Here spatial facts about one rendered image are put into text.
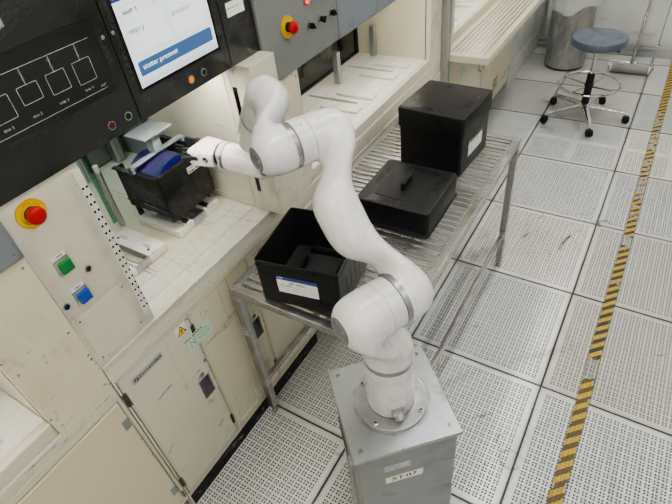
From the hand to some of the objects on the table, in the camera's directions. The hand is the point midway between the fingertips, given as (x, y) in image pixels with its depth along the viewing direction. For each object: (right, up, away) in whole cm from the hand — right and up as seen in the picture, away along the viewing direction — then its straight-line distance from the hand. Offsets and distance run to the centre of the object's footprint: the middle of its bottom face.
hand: (185, 145), depth 158 cm
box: (+94, +10, +61) cm, 112 cm away
